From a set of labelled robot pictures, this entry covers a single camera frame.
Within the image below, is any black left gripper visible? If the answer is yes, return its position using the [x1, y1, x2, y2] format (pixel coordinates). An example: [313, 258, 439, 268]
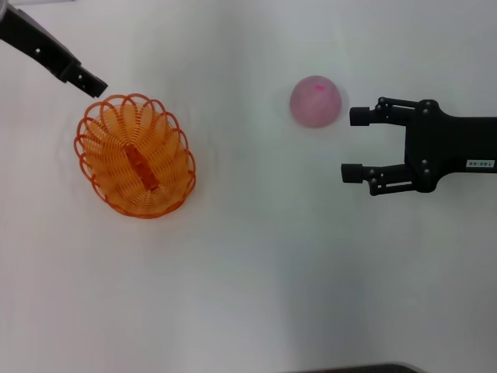
[0, 5, 109, 99]

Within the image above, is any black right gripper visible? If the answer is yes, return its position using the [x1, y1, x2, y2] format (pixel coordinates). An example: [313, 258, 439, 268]
[340, 96, 497, 197]

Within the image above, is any pink peach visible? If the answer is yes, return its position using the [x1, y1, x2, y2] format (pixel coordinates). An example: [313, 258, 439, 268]
[289, 75, 344, 130]

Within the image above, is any orange plastic wire basket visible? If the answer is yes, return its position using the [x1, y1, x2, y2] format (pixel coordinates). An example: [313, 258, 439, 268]
[72, 92, 197, 220]

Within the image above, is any dark rounded robot base edge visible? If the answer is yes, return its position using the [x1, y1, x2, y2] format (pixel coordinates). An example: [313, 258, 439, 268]
[298, 361, 425, 373]

